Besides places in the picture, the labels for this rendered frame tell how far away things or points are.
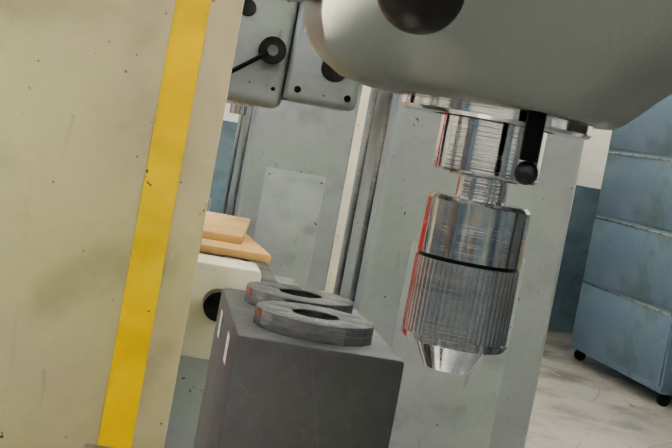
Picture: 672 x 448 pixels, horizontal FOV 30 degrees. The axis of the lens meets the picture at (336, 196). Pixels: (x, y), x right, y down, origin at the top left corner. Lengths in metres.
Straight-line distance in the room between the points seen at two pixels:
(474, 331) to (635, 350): 7.64
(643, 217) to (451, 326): 7.81
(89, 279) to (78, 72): 0.37
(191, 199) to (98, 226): 0.17
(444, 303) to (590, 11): 0.14
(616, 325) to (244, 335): 7.63
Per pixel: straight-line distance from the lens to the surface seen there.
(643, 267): 8.24
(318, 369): 0.88
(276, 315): 0.90
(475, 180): 0.55
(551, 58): 0.49
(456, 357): 0.55
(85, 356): 2.30
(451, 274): 0.54
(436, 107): 0.53
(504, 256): 0.55
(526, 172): 0.51
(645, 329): 8.10
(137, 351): 2.30
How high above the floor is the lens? 1.29
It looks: 3 degrees down
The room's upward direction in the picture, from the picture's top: 11 degrees clockwise
